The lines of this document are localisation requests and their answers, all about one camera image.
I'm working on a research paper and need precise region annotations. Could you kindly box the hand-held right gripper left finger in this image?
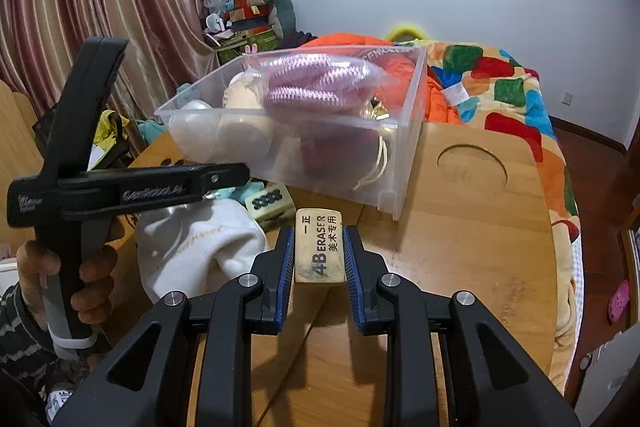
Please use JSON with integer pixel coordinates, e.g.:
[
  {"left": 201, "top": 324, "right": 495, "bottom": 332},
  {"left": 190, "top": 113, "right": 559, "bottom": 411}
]
[{"left": 52, "top": 224, "right": 296, "bottom": 427}]

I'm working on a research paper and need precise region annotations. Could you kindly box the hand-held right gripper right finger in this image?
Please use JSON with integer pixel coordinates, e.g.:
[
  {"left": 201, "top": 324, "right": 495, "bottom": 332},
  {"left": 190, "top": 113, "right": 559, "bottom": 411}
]
[{"left": 342, "top": 224, "right": 581, "bottom": 427}]

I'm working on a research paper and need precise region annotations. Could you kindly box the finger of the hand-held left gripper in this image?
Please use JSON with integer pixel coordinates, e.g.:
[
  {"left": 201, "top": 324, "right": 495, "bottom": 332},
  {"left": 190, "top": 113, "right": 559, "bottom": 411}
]
[{"left": 192, "top": 163, "right": 251, "bottom": 202}]

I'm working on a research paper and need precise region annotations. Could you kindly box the beige printed eraser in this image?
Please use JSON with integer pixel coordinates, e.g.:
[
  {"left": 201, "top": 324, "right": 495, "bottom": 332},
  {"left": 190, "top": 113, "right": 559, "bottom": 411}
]
[{"left": 294, "top": 208, "right": 347, "bottom": 284}]

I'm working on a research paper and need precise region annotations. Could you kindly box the white round container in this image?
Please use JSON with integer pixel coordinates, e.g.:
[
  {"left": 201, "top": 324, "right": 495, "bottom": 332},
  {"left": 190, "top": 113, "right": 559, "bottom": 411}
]
[{"left": 172, "top": 99, "right": 226, "bottom": 162}]

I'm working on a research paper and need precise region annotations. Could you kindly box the white drawstring pouch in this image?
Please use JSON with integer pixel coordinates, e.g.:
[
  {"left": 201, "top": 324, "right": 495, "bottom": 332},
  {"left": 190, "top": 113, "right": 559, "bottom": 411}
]
[{"left": 136, "top": 198, "right": 271, "bottom": 303}]

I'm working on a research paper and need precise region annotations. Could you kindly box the clear plastic storage box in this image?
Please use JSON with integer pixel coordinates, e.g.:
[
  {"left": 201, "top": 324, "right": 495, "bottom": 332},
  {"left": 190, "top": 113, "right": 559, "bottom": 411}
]
[{"left": 154, "top": 44, "right": 428, "bottom": 222}]

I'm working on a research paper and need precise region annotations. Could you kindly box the pink rope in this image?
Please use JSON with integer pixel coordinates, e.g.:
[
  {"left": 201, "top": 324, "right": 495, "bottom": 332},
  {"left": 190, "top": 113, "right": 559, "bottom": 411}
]
[{"left": 260, "top": 49, "right": 393, "bottom": 125}]

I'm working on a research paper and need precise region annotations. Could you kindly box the person's left forearm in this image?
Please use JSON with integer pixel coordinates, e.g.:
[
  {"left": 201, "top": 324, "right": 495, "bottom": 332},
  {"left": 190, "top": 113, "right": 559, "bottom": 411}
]
[{"left": 0, "top": 282, "right": 66, "bottom": 388}]

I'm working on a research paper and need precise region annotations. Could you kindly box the wooden desktop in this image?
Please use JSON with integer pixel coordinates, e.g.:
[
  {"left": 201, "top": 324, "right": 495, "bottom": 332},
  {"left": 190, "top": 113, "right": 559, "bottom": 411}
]
[{"left": 100, "top": 119, "right": 558, "bottom": 427}]

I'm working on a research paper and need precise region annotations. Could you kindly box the person's left hand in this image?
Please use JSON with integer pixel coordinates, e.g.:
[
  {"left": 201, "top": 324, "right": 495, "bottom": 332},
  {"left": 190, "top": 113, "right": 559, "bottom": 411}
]
[{"left": 15, "top": 219, "right": 126, "bottom": 325}]

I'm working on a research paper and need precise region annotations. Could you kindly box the small teal toy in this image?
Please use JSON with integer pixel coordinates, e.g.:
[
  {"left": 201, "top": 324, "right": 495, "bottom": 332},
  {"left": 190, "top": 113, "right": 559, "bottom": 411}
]
[{"left": 210, "top": 187, "right": 251, "bottom": 208}]

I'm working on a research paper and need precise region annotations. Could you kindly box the yellow green bag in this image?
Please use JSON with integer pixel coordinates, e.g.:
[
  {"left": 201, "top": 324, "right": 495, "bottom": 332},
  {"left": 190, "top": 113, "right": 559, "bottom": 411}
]
[{"left": 97, "top": 109, "right": 131, "bottom": 148}]

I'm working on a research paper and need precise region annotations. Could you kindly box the wooden folding board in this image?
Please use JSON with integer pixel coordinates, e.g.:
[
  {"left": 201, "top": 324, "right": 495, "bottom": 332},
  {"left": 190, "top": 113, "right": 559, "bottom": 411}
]
[{"left": 0, "top": 79, "right": 51, "bottom": 248}]

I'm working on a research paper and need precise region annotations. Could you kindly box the dark clothes heap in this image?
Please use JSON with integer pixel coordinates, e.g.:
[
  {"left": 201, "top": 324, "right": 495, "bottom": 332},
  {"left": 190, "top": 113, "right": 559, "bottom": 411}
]
[{"left": 280, "top": 29, "right": 321, "bottom": 52}]

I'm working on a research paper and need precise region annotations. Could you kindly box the pile of toys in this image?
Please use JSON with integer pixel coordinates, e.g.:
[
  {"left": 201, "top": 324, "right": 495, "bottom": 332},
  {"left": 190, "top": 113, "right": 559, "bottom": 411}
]
[{"left": 202, "top": 0, "right": 301, "bottom": 52}]

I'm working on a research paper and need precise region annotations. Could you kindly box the orange quilt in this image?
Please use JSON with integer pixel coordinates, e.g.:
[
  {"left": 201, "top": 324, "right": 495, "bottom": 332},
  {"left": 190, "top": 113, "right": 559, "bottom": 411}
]
[{"left": 302, "top": 33, "right": 461, "bottom": 125}]

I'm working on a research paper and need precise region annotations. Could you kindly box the colourful patchwork blanket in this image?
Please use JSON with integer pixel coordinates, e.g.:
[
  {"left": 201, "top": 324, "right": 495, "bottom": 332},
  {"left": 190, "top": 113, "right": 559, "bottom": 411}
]
[{"left": 425, "top": 39, "right": 586, "bottom": 388}]

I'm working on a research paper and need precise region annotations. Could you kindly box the pink slipper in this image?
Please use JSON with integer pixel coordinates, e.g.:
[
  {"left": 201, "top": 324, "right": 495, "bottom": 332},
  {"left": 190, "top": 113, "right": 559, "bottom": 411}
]
[{"left": 607, "top": 279, "right": 632, "bottom": 324}]

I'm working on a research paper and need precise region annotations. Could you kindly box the white appliance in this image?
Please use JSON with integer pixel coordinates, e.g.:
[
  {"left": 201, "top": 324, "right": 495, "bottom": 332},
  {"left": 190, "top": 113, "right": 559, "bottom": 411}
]
[{"left": 575, "top": 332, "right": 640, "bottom": 427}]

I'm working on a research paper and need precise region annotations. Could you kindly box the yellow plush ring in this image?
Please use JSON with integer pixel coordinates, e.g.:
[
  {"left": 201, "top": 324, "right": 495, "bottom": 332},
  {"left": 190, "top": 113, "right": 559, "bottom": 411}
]
[{"left": 385, "top": 22, "right": 431, "bottom": 44}]

